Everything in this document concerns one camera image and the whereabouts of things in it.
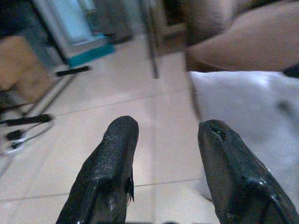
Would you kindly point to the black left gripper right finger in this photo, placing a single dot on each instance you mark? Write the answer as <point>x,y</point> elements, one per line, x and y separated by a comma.
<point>236,172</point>

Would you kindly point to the grey metal table leg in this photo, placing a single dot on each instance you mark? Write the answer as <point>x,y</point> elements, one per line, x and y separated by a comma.
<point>151,42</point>

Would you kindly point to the cardboard box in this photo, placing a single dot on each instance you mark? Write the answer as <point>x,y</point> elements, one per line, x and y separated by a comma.
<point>22,70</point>

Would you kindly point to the teal base cabinet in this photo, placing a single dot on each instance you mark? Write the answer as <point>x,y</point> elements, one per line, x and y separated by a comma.
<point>88,50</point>

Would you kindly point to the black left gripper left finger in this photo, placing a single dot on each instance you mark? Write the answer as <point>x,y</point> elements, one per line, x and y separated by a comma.
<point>109,168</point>

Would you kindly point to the brown sofa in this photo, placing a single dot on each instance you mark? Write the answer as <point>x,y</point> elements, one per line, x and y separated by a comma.
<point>243,39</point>

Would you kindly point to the white pillow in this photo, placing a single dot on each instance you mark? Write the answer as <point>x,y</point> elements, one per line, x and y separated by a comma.
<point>252,112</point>

